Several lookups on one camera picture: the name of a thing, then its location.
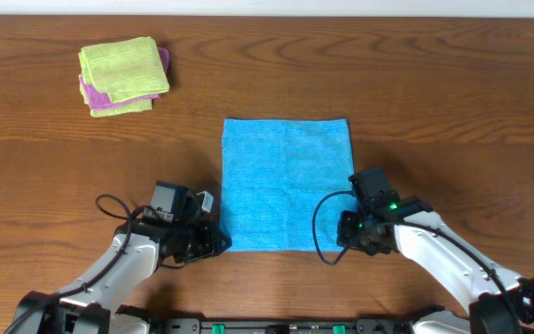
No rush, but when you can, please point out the green folded towel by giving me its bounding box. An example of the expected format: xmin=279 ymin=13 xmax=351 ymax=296
xmin=79 ymin=37 xmax=170 ymax=103
xmin=80 ymin=84 xmax=158 ymax=118

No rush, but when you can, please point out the bottom green folded towel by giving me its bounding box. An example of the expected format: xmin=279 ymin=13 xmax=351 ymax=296
xmin=80 ymin=84 xmax=158 ymax=118

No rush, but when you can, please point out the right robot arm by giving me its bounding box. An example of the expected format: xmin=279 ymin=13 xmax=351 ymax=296
xmin=337 ymin=168 xmax=534 ymax=333

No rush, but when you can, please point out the right black cable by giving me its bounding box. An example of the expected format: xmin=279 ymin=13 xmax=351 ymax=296
xmin=311 ymin=189 xmax=523 ymax=334

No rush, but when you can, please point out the blue cloth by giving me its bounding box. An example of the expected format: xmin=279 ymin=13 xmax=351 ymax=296
xmin=220 ymin=119 xmax=356 ymax=252

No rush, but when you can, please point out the purple folded towel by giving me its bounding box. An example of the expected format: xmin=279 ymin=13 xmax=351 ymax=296
xmin=79 ymin=37 xmax=170 ymax=116

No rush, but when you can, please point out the top green folded towel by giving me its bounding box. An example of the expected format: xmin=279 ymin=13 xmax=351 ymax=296
xmin=79 ymin=37 xmax=170 ymax=103

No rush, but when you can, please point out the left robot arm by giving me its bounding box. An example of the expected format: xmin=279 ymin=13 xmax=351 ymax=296
xmin=7 ymin=181 xmax=232 ymax=334

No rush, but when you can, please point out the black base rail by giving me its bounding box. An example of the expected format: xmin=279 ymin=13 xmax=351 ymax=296
xmin=155 ymin=318 xmax=414 ymax=334

